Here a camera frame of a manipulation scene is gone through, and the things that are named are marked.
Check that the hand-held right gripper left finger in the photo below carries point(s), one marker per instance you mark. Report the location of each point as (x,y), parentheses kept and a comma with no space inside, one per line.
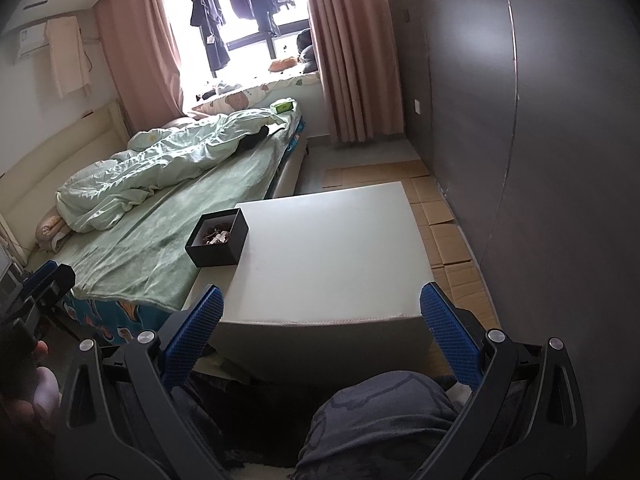
(197,332)

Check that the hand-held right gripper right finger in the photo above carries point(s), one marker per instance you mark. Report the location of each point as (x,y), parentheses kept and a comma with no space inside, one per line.
(450,335)

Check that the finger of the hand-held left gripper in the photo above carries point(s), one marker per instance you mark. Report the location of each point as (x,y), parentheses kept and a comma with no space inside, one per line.
(42,272)

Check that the black square box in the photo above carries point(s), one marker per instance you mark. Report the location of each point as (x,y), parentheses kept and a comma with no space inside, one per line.
(220,255)

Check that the person's left hand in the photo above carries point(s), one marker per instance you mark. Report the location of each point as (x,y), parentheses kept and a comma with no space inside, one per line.
(47,390)

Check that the pink pillow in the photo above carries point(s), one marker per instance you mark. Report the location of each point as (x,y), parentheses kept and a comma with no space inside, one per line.
(50,230)

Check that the bed with green sheet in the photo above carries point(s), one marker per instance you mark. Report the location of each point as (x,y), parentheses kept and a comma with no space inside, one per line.
(115,320)

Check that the brown cardboard floor sheets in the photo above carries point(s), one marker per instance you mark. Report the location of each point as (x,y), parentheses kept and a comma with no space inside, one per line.
(445,245)

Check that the green fleece blanket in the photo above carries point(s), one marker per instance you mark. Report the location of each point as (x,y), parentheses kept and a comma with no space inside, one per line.
(150,245)

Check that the person's dark trousers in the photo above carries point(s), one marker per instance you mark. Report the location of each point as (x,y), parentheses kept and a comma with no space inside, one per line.
(380,420)

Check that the white leather table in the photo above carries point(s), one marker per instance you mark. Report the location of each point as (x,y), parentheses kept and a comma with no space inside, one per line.
(325,250)

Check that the light green duvet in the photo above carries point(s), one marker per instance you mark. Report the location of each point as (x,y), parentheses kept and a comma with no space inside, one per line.
(165,160)

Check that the black garment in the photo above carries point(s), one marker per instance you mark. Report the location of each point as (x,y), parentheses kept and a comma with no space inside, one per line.
(254,139)

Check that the beige hanging towel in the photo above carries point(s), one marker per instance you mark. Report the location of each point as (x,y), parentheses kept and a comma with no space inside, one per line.
(67,57)

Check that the white air conditioner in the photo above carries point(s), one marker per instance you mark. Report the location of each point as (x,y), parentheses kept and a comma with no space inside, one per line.
(31,42)

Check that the green tissue box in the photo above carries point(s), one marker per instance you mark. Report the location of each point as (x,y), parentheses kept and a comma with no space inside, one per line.
(283,107)

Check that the pink curtain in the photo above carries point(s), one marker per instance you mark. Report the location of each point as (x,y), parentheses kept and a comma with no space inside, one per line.
(140,50)
(350,60)

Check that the printed window seat cushion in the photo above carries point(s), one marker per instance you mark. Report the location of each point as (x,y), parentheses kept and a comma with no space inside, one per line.
(250,92)

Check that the orange plush toy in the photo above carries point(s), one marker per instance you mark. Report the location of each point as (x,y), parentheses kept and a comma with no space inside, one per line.
(281,64)

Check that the dark bag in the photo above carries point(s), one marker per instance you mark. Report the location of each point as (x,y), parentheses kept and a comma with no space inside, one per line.
(307,52)

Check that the cream bed frame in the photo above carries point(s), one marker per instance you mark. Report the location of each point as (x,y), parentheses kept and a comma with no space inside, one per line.
(65,150)

